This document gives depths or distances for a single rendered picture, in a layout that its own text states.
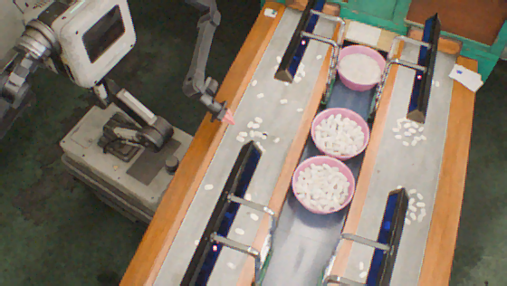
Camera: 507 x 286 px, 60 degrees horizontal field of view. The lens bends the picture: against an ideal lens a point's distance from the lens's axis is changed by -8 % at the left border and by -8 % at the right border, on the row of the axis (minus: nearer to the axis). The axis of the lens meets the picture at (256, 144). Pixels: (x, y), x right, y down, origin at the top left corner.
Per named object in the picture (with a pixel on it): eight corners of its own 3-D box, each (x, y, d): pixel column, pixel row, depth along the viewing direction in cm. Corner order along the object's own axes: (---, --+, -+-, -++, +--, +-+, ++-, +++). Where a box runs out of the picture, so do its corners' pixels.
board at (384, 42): (337, 37, 248) (337, 35, 247) (343, 19, 256) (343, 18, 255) (396, 54, 242) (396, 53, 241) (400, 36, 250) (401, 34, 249)
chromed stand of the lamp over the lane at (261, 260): (212, 279, 187) (203, 239, 150) (230, 236, 198) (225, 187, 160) (257, 295, 184) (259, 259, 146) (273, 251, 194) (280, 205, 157)
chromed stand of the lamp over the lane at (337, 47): (288, 98, 237) (295, 33, 199) (300, 70, 247) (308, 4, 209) (325, 109, 233) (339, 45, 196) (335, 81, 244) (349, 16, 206)
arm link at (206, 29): (197, 17, 220) (214, 8, 213) (206, 23, 224) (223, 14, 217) (177, 93, 201) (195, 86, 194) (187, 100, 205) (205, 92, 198)
